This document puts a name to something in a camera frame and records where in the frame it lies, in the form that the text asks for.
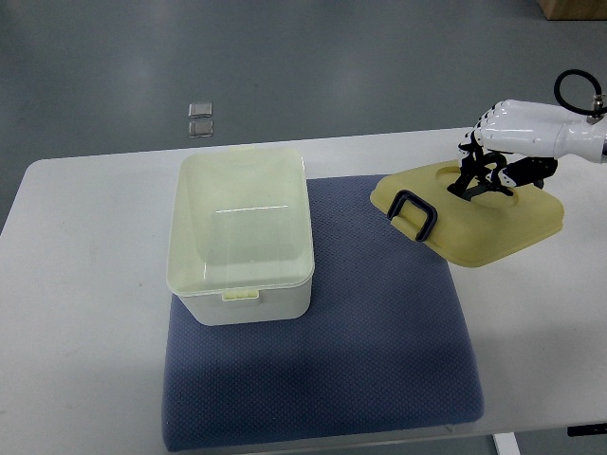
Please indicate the black bracket under table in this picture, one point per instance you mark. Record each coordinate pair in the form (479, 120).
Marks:
(587, 430)

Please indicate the upper metal floor plate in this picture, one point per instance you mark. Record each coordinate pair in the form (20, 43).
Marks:
(201, 109)

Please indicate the metal floor plate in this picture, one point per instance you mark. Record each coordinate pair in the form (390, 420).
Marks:
(200, 128)
(201, 109)

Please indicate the lower metal floor plate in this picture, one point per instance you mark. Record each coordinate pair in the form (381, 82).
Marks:
(200, 128)

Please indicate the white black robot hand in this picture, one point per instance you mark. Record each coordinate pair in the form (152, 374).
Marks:
(519, 143)

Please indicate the yellow box lid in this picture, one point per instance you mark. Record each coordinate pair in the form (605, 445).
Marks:
(485, 229)

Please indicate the blue cushion mat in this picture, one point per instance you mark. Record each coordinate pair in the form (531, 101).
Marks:
(383, 345)

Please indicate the brown cardboard box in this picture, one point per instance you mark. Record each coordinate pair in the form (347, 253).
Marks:
(563, 10)

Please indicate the white storage box base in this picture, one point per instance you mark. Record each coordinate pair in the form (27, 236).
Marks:
(241, 244)

